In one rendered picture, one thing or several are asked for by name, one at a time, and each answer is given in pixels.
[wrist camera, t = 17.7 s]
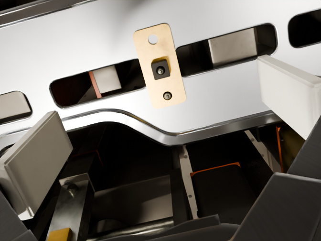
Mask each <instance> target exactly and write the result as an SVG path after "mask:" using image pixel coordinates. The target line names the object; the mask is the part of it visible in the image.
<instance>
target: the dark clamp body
mask: <svg viewBox="0 0 321 241"><path fill-rule="evenodd" d="M186 150H187V152H188V156H189V160H190V163H191V167H192V171H193V172H192V173H190V176H191V180H192V184H193V190H194V195H195V200H196V205H197V209H198V211H197V217H198V218H203V217H207V216H211V215H216V214H218V216H219V219H220V223H229V224H237V225H240V224H241V223H242V221H243V220H244V218H245V217H246V215H247V214H248V212H249V210H250V209H251V208H252V206H253V204H254V203H255V201H256V199H257V198H256V196H255V194H254V192H253V190H252V189H251V187H250V185H249V183H248V181H247V179H246V177H245V175H244V173H243V171H242V169H241V166H240V163H239V162H236V163H233V162H232V160H231V158H230V156H229V154H228V152H227V150H226V148H225V146H224V143H223V138H222V137H218V138H213V139H209V140H206V141H201V142H196V143H192V144H188V145H186Z"/></svg>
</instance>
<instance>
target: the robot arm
mask: <svg viewBox="0 0 321 241"><path fill-rule="evenodd" d="M256 61H257V70H258V77H259V84H260V91H261V98H262V102H264V103H265V104H266V105H267V106H268V107H269V108H270V109H271V110H273V111H274V112H275V113H276V114H277V115H278V116H279V117H280V118H282V119H283V120H284V121H285V122H286V123H287V124H288V125H289V126H290V127H291V128H292V129H294V130H295V131H296V132H297V133H298V134H299V135H300V136H301V137H303V138H304V139H305V143H304V144H303V146H302V148H301V149H300V151H299V153H298V154H297V156H296V158H295V159H294V161H293V163H292V165H291V166H290V168H289V170H288V171H287V173H286V174H284V173H278V172H275V173H274V174H273V175H272V176H271V178H270V179H269V181H268V182H267V184H266V185H265V187H264V189H263V190H262V192H261V193H260V195H259V196H258V198H257V199H256V201H255V203H254V204H253V206H252V208H251V209H250V210H249V212H248V214H247V215H246V217H245V218H244V220H243V221H242V223H241V224H240V225H237V224H229V223H220V219H219V216H218V214H216V215H211V216H207V217H203V218H198V219H192V220H188V221H186V222H183V223H181V224H178V225H176V226H174V227H171V228H169V229H167V230H164V231H162V232H159V233H157V234H141V235H121V236H116V237H112V238H108V239H103V240H99V241H321V76H317V75H312V74H310V73H308V72H305V71H303V70H301V69H299V68H296V67H294V66H291V65H289V64H287V63H285V62H282V61H280V60H278V59H275V58H273V57H271V56H268V55H262V56H258V59H256ZM72 150H73V147H72V144H71V142H70V139H69V137H68V135H67V132H66V130H65V128H64V125H63V123H62V120H61V118H60V115H59V113H58V111H56V110H53V111H50V112H47V113H46V114H45V115H44V116H43V117H42V118H41V119H40V120H39V121H38V122H37V123H36V124H35V125H34V126H33V127H32V128H31V129H30V130H28V131H27V132H26V133H25V134H24V135H23V136H22V137H21V138H20V139H19V140H18V141H17V142H16V143H15V144H14V145H13V146H12V147H11V148H10V149H9V150H8V151H7V152H6V153H5V154H4V155H3V156H2V157H1V158H0V241H38V240H37V239H36V237H35V236H34V234H33V233H32V232H31V230H30V229H29V230H27V228H26V227H25V225H24V224H23V222H22V221H21V220H26V219H31V218H33V217H34V215H35V213H36V212H37V210H38V208H39V207H40V205H41V203H42V202H43V200H44V198H45V196H46V195H47V193H48V191H49V190H50V188H51V186H52V184H53V183H54V181H55V179H56V178H57V176H58V174H59V173H60V171H61V169H62V167H63V165H64V164H65V162H66V160H67V158H68V157H69V155H70V153H71V152H72Z"/></svg>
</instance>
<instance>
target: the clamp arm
mask: <svg viewBox="0 0 321 241"><path fill-rule="evenodd" d="M94 195H95V191H93V188H92V186H91V183H90V181H89V180H84V181H80V182H76V183H72V184H69V185H64V186H62V187H61V190H60V194H59V197H58V200H57V203H56V207H55V210H54V213H53V217H52V221H51V224H50V227H49V230H48V233H47V237H46V240H45V241H87V236H88V230H89V224H90V218H91V212H92V206H93V201H94Z"/></svg>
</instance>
